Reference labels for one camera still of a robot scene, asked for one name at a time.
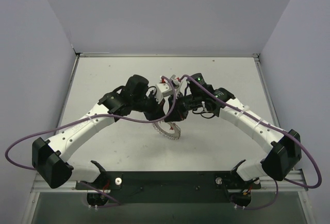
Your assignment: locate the metal disc keyring holder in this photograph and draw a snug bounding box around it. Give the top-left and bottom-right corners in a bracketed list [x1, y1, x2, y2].
[152, 121, 181, 140]

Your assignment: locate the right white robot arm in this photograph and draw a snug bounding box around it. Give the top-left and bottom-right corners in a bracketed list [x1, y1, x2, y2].
[166, 73, 302, 181]

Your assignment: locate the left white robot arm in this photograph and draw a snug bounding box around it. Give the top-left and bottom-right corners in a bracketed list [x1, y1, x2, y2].
[32, 92, 165, 189]

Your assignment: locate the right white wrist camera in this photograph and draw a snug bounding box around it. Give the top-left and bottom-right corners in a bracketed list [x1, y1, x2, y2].
[170, 75, 183, 95]

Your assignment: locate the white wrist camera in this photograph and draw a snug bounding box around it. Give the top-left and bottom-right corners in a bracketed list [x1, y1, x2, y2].
[155, 77, 173, 101]
[170, 75, 183, 95]

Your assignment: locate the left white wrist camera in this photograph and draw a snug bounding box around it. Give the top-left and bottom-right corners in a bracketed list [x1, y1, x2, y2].
[155, 77, 173, 101]

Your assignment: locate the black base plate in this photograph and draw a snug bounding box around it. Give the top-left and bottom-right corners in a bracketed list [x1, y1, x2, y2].
[75, 171, 261, 205]

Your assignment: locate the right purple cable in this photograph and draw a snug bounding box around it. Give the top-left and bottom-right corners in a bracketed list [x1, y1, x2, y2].
[180, 74, 322, 211]

